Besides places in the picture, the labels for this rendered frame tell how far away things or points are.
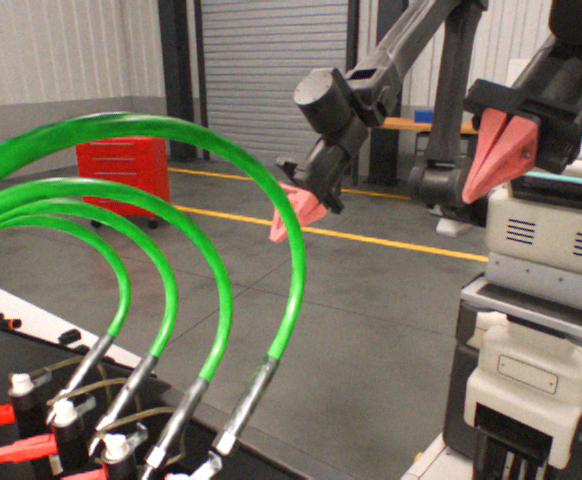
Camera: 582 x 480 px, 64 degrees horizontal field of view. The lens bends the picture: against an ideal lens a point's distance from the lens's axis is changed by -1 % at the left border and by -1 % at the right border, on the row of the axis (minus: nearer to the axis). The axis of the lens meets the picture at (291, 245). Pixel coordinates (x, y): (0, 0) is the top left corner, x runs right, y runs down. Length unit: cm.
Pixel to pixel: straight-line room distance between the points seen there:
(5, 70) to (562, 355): 750
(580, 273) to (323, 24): 626
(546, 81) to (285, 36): 685
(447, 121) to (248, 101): 670
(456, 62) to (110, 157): 393
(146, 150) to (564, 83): 419
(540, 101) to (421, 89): 618
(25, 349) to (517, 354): 93
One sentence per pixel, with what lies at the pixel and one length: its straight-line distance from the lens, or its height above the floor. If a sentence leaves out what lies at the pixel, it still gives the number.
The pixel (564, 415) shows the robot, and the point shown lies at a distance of 115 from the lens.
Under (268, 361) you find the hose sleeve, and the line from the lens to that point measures 46.
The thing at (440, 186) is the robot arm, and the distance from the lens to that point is 97.
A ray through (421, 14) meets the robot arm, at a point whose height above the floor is 154.
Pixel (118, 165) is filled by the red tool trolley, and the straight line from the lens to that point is 464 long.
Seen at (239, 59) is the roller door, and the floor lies 158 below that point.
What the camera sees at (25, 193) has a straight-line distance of 35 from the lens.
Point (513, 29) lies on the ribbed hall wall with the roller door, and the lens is 649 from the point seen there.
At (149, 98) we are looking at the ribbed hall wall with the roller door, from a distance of 895.
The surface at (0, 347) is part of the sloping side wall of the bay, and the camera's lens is 66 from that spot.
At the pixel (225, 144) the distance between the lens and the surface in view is 34.
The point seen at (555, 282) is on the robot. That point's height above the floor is 108.
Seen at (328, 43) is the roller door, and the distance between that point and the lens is 698.
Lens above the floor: 146
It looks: 21 degrees down
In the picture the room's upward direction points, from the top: straight up
